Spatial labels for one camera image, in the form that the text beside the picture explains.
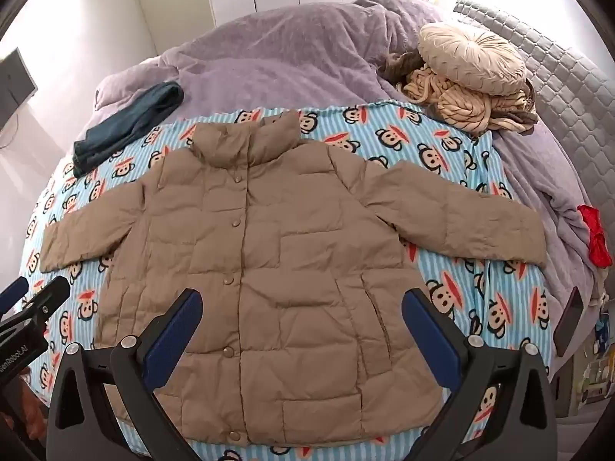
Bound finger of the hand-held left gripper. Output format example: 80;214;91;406
0;276;30;314
18;275;72;322

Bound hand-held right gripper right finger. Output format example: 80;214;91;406
401;288;558;461

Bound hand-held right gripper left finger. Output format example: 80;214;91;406
47;288;203;461

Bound tan puffer jacket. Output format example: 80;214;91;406
39;110;549;445

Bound person's left hand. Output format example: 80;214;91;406
20;371;50;441

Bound dark smartphone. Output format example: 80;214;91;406
552;287;585;357

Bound monkey print striped blanket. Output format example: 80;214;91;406
19;101;562;461

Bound dark teal pants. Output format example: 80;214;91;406
73;81;186;177

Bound red cloth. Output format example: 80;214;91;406
577;205;614;268

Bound dark flat screen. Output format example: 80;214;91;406
0;48;38;128

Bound beige striped cloth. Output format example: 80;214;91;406
396;64;535;136

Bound brown knit cloth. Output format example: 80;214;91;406
377;50;424;83

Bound round cream pleated cushion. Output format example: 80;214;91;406
417;22;527;96

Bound grey quilted headboard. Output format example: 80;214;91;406
452;0;615;234

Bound purple fleece blanket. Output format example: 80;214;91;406
93;0;607;309

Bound white door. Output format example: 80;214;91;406
132;0;215;56

